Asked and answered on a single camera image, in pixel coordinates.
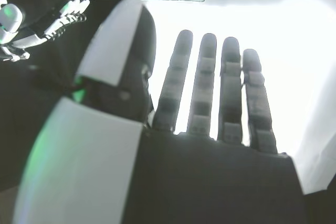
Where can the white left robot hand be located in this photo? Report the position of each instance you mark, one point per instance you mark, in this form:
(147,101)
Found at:
(183,182)

